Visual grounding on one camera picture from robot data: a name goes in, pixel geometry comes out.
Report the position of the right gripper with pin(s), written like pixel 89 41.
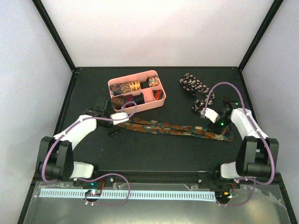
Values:
pixel 216 129

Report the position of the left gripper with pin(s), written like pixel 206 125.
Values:
pixel 111 131

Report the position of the brown green patterned tie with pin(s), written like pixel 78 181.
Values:
pixel 157 127

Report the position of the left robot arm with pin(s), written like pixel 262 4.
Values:
pixel 55 161

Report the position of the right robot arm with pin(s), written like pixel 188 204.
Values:
pixel 257 156

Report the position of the blue floral rolled tie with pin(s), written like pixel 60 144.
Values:
pixel 115 89

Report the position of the red navy rolled tie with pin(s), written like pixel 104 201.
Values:
pixel 129 101

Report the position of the brown paisley rolled tie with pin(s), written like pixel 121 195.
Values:
pixel 125 87

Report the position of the yellow black rolled tie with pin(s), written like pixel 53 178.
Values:
pixel 135 85

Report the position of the pink divided organizer box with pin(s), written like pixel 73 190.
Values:
pixel 142 77

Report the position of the black floral tie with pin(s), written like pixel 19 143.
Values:
pixel 193 85

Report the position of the red striped rolled tie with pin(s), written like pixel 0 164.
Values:
pixel 158 94

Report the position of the white red floral rolled tie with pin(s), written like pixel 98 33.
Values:
pixel 153 81

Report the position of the light blue slotted strip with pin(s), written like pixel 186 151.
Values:
pixel 125 194

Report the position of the clear acrylic sheet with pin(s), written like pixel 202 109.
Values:
pixel 247 205

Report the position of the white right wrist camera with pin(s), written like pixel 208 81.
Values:
pixel 210 114

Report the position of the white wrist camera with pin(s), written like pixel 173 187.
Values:
pixel 210 114
pixel 119 117

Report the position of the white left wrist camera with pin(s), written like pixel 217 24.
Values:
pixel 119 117

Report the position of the black aluminium mounting rail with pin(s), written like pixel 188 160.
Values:
pixel 204 180

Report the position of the left black frame post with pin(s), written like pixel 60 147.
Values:
pixel 54 33

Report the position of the black frame post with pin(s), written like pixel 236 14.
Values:
pixel 275 6
pixel 54 33

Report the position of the right black frame post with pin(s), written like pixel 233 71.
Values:
pixel 275 6

